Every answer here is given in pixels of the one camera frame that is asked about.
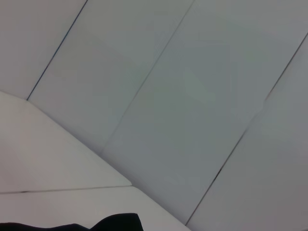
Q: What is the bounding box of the black shirt with FREE print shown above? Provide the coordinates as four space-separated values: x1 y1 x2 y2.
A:
0 212 145 231

